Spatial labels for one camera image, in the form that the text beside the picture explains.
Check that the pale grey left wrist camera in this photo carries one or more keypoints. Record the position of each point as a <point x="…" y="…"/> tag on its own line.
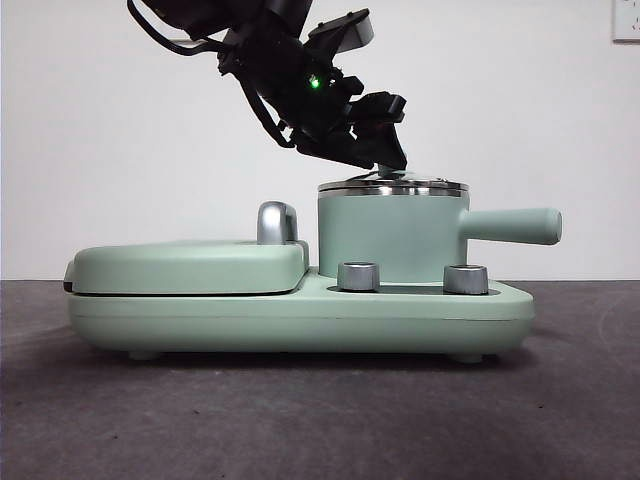
<point x="357" y="32"/>

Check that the glass lid with green knob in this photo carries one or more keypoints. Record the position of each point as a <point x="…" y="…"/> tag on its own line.
<point x="425" y="186"/>

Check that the green breakfast machine base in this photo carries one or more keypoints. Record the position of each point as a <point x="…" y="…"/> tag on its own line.
<point x="300" y="320"/>

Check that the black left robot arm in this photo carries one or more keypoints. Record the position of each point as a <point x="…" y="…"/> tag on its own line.
<point x="280" y="50"/>

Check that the silver control knob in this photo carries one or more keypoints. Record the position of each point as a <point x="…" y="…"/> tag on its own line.
<point x="358" y="277"/>
<point x="465" y="280"/>

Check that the white wall socket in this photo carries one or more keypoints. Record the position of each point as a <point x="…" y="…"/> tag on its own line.
<point x="627" y="20"/>

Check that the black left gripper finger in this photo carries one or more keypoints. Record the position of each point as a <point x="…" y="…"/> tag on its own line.
<point x="335" y="150"/>
<point x="390" y="147"/>

